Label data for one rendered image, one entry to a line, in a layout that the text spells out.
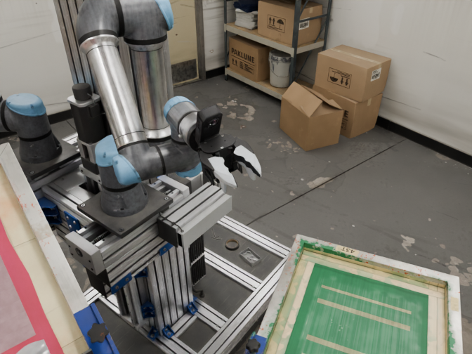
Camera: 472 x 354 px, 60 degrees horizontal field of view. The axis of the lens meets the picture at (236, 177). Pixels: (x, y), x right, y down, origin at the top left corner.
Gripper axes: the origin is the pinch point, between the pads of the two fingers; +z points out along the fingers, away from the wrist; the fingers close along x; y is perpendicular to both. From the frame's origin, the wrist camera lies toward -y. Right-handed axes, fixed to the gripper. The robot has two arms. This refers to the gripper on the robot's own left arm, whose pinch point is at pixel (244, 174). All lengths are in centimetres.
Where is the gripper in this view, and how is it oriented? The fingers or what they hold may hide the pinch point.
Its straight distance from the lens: 75.4
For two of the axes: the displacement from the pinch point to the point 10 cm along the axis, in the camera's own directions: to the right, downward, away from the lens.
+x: -8.7, 3.8, -3.0
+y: 1.2, 7.7, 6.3
